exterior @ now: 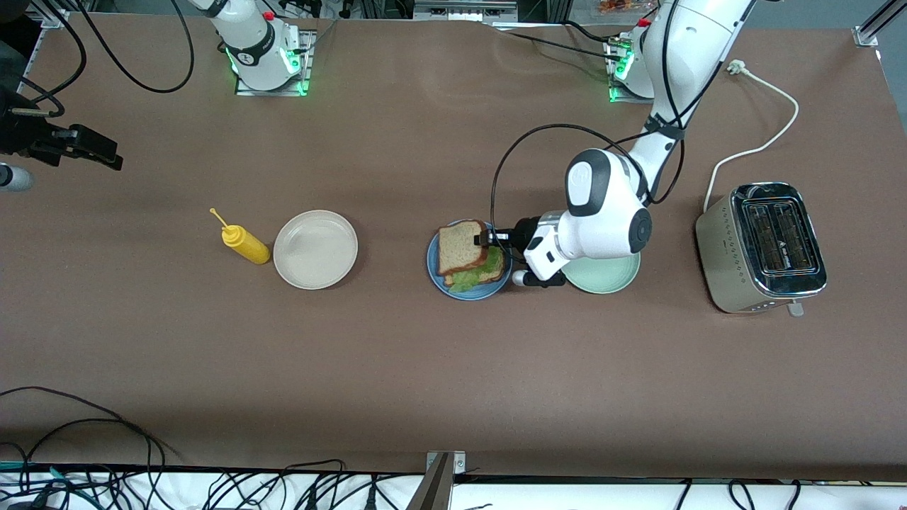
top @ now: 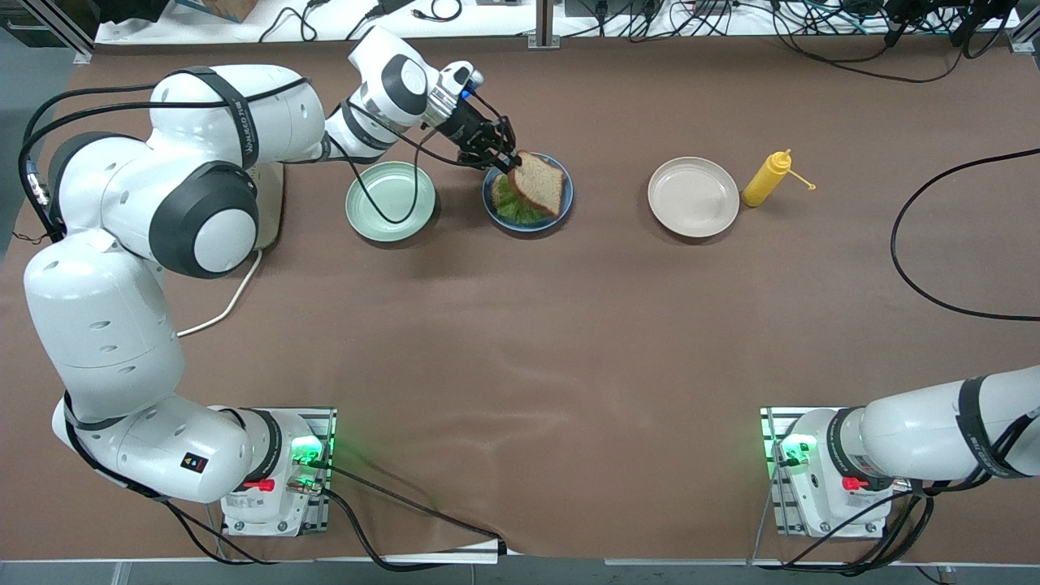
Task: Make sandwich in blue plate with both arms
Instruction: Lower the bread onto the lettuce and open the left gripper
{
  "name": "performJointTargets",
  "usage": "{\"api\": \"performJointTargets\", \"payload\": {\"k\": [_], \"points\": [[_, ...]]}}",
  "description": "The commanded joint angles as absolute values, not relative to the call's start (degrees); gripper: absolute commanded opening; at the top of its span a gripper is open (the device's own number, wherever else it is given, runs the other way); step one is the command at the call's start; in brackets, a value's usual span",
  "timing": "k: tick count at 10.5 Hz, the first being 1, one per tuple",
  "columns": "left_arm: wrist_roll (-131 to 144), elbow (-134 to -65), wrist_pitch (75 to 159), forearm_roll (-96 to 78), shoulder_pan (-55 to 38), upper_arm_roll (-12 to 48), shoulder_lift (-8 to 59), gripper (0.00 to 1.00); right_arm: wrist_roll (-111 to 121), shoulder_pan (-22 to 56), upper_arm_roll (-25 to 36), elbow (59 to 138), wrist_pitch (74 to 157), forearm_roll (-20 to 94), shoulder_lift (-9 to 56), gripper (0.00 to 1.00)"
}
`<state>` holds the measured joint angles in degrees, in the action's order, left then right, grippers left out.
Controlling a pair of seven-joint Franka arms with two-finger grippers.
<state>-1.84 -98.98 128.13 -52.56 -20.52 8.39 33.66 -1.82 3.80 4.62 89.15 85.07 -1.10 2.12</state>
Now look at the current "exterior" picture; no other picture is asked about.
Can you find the perforated metal rail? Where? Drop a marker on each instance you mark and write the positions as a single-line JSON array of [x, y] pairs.
[[30, 60]]

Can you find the silver metal box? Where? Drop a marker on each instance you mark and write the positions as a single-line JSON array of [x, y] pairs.
[[464, 8]]

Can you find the blue plate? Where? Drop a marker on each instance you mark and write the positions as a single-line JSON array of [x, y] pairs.
[[436, 280]]

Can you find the aluminium frame profile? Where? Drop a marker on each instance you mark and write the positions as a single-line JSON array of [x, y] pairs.
[[64, 18], [875, 25]]

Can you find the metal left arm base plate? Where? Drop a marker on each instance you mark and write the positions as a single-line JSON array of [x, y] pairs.
[[618, 92]]

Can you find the brown bread slice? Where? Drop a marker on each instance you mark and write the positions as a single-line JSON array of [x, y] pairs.
[[459, 248], [496, 273]]

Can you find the aluminium bracket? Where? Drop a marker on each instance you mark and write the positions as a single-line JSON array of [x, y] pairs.
[[436, 489]]

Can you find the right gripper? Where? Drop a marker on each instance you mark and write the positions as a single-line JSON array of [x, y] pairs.
[[15, 133]]

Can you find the green lettuce leaf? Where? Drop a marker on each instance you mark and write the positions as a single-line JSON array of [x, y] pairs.
[[489, 273]]

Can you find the pale green plate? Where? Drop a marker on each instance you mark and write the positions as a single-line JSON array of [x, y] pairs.
[[602, 276]]

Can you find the yellow squeeze bottle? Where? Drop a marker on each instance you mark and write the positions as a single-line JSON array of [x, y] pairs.
[[246, 244]]

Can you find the white plate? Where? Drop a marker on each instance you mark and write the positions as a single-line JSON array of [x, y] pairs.
[[315, 249]]

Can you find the beige chrome toaster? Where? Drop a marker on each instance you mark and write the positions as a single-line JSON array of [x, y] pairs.
[[723, 255]]

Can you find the orange packet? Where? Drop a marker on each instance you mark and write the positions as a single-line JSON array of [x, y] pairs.
[[623, 6]]

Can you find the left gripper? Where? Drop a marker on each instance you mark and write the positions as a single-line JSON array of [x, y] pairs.
[[525, 232]]

